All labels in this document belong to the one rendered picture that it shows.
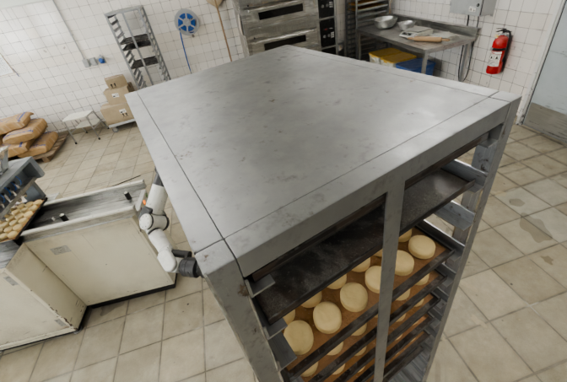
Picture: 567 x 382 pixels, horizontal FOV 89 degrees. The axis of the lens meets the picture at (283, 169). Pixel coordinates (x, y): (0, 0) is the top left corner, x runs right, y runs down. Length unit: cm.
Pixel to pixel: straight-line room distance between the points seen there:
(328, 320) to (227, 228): 32
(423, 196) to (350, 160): 21
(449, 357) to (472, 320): 30
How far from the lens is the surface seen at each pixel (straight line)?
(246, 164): 38
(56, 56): 638
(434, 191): 56
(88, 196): 252
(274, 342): 49
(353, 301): 59
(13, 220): 264
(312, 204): 30
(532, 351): 244
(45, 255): 256
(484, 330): 240
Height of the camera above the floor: 202
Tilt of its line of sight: 35 degrees down
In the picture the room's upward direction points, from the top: 11 degrees counter-clockwise
